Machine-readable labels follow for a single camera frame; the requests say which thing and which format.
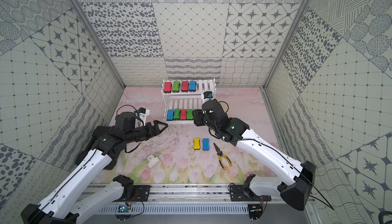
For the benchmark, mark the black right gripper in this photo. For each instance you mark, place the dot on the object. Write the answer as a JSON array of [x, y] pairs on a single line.
[[198, 116]]

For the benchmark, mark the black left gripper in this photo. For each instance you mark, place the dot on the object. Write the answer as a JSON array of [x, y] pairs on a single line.
[[151, 129]]

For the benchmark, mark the yellow eraser top shelf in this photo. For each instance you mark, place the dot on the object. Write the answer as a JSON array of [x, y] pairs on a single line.
[[196, 144]]

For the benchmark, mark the blue eraser top shelf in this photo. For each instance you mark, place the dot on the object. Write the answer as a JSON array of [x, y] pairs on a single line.
[[205, 143], [192, 86]]

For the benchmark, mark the blue eraser shelf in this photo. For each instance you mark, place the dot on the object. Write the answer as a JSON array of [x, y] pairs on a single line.
[[170, 115], [205, 143], [192, 86]]

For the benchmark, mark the red eraser top shelf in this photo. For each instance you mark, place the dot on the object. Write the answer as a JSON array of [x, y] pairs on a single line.
[[185, 86], [167, 88]]

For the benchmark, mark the red eraser shelf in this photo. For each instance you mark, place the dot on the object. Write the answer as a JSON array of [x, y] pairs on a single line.
[[167, 88], [183, 114], [185, 86]]

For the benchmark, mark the green eraser top shelf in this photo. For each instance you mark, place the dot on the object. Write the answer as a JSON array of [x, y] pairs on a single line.
[[176, 87]]

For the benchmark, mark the green eraser shelf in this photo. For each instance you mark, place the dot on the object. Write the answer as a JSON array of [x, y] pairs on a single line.
[[189, 114], [176, 87], [177, 114]]

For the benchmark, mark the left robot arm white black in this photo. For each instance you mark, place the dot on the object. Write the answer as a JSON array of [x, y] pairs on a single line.
[[61, 206]]

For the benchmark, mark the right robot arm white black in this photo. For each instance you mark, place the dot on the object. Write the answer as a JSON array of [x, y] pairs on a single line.
[[295, 178]]

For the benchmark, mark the red eraser lower shelf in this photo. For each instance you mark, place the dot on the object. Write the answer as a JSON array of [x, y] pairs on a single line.
[[183, 114]]

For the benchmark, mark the blue eraser lower shelf far-left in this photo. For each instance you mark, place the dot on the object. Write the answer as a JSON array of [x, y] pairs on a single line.
[[170, 115]]

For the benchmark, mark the white wooden slatted shelf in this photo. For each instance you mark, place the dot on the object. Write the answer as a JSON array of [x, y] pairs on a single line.
[[186, 100]]

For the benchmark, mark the white plastic pipe fitting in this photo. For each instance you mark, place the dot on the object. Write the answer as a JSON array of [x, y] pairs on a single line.
[[153, 161]]

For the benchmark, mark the green circuit board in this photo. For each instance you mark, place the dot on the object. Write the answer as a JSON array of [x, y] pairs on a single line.
[[123, 209]]

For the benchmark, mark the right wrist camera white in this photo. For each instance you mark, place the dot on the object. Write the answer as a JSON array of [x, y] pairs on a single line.
[[208, 95]]

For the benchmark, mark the yellow handled pliers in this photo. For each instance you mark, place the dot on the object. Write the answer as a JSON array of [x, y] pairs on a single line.
[[221, 156]]

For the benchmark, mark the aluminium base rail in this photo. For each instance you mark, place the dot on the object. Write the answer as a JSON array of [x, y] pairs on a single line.
[[193, 193]]

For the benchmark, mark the white vented cable duct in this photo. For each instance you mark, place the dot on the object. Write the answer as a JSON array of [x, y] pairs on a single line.
[[177, 209]]

